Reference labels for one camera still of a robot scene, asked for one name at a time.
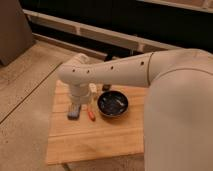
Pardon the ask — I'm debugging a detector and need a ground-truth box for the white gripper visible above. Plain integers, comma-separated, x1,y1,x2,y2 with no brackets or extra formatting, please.
69,84,91,104

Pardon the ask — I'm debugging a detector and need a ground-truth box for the small white bottle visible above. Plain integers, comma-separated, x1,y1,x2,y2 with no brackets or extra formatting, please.
89,83,98,99

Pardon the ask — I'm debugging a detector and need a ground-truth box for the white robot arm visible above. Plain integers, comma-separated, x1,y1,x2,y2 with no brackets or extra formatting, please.
58,49,213,171

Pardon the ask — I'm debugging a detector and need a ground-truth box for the dark ceramic bowl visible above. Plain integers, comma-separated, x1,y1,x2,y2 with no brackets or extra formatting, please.
97,90,129,117

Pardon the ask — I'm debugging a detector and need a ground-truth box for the blue grey sponge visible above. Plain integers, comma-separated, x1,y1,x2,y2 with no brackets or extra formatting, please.
67,104,81,120

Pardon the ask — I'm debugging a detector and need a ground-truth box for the orange red tool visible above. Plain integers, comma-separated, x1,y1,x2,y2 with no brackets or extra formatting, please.
87,104,96,121

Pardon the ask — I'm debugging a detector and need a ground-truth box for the small black object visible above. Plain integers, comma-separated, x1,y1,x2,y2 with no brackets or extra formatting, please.
102,84,111,92

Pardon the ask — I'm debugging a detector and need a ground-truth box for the wooden board table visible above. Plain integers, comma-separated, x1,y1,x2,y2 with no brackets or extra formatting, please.
46,81,147,165

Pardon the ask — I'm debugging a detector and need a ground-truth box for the brown cabinet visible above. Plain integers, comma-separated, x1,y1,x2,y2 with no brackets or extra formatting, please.
0,0,35,66

